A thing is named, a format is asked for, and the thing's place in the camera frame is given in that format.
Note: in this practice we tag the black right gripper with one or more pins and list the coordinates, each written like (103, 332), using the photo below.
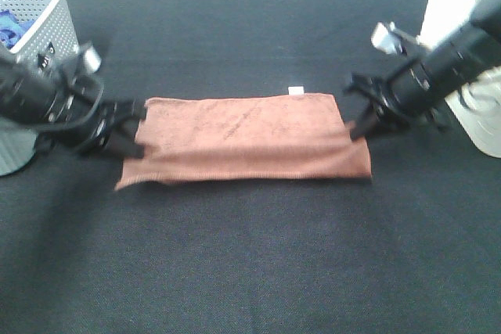
(383, 116)

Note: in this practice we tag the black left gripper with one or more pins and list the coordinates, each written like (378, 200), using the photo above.
(104, 131)

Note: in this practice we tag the brown microfiber towel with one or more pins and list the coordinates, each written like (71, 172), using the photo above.
(277, 137)

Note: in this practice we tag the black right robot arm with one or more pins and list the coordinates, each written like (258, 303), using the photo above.
(410, 95)

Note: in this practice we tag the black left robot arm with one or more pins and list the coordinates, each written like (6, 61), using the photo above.
(62, 101)

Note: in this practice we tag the white plastic basket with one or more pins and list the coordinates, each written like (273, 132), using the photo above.
(472, 29)

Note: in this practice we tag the black table cover cloth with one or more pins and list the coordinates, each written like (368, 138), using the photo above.
(414, 249)

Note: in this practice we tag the blue towel in basket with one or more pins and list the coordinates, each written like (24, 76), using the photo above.
(12, 30)

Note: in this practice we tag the grey perforated laundry basket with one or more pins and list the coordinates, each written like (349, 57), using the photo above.
(52, 29)

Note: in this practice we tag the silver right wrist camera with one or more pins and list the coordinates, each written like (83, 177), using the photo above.
(385, 39)

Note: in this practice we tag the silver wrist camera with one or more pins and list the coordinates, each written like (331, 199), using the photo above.
(385, 39)
(89, 59)

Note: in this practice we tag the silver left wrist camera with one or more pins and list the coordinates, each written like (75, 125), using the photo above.
(89, 59)

